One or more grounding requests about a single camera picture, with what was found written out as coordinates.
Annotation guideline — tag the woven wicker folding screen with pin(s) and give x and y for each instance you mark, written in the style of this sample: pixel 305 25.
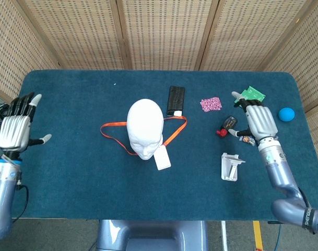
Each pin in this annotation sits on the woven wicker folding screen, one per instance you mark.
pixel 161 31

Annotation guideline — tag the black phone case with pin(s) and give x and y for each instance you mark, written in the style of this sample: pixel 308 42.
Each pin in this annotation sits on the black phone case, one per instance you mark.
pixel 175 100

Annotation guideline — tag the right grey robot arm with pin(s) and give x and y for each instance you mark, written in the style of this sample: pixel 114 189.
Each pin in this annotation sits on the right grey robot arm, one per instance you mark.
pixel 281 177

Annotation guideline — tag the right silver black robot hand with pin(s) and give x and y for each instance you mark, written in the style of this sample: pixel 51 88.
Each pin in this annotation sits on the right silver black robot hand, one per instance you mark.
pixel 261 121

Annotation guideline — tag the white folding phone stand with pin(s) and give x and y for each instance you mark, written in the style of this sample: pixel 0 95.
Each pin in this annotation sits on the white folding phone stand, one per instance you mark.
pixel 233 170

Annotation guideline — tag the white mannequin head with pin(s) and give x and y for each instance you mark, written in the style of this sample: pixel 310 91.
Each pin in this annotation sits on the white mannequin head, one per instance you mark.
pixel 144 123

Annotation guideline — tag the grey robot torso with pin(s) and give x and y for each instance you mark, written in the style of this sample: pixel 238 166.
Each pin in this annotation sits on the grey robot torso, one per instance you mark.
pixel 153 235

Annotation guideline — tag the teal carpet table cover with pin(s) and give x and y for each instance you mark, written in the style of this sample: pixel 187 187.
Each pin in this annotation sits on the teal carpet table cover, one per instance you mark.
pixel 83 170

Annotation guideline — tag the black pouch with red cap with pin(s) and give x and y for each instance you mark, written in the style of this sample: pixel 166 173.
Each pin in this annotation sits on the black pouch with red cap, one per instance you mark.
pixel 230 122

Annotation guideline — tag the white badge card holder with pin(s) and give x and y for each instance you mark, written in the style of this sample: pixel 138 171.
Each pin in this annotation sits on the white badge card holder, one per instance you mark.
pixel 162 158

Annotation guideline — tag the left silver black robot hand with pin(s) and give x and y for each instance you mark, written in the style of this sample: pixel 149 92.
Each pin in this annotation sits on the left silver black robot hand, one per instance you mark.
pixel 13 133

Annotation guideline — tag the green foil packet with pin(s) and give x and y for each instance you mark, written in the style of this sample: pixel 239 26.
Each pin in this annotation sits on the green foil packet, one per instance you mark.
pixel 252 92

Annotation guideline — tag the blue ball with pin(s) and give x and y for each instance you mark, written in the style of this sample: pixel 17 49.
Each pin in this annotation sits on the blue ball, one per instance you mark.
pixel 286 114

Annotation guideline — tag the pink patterned packet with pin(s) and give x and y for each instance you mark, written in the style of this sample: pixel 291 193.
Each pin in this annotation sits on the pink patterned packet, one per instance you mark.
pixel 211 104

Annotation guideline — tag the small dark candy wrapper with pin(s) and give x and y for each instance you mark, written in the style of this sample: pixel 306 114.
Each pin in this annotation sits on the small dark candy wrapper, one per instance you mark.
pixel 248 141

